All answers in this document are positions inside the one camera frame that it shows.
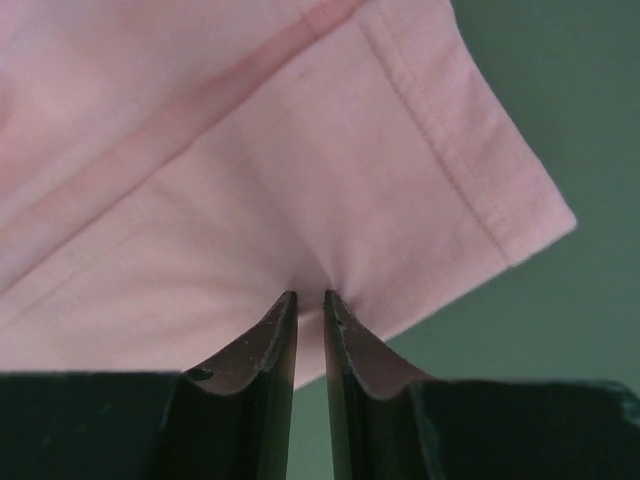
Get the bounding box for pink t shirt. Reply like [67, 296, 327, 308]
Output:
[1, 1, 576, 386]

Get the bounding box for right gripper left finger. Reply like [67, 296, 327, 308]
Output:
[1, 291, 298, 479]

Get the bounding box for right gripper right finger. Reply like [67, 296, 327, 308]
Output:
[323, 291, 639, 479]

